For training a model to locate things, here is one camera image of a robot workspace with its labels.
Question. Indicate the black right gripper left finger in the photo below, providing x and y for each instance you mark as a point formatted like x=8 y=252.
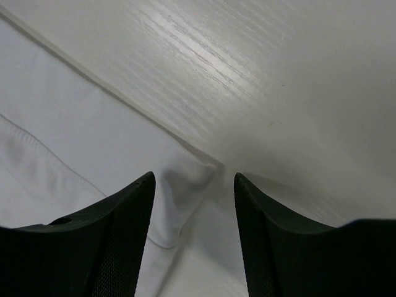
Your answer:
x=96 y=251

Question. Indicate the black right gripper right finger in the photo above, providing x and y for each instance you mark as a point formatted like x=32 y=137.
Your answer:
x=287 y=254

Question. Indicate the white skirt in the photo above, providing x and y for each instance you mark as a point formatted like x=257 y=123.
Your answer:
x=65 y=144

